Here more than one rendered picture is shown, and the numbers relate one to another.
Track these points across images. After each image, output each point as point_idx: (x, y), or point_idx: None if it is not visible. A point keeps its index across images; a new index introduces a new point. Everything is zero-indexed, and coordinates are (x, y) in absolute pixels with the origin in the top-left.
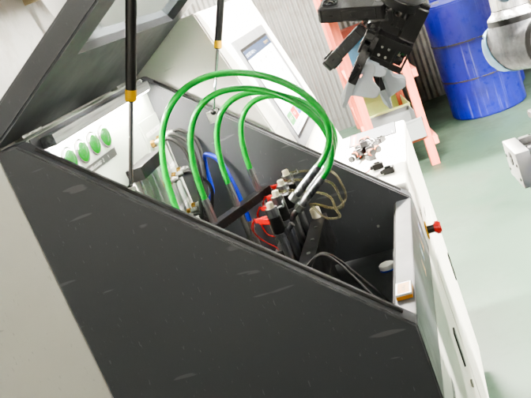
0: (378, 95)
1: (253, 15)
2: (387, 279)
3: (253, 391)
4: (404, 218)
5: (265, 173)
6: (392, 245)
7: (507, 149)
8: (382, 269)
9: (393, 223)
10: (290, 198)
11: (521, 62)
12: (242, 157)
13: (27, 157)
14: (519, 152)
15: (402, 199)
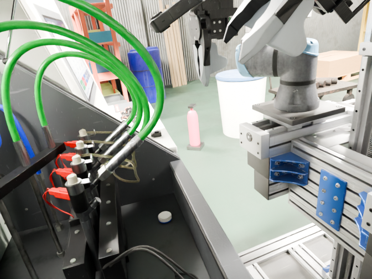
0: (301, 52)
1: (53, 4)
2: (169, 232)
3: None
4: (188, 181)
5: (60, 129)
6: (161, 194)
7: (247, 130)
8: (162, 221)
9: (179, 185)
10: (101, 173)
11: (264, 71)
12: (36, 112)
13: None
14: (263, 134)
15: (175, 160)
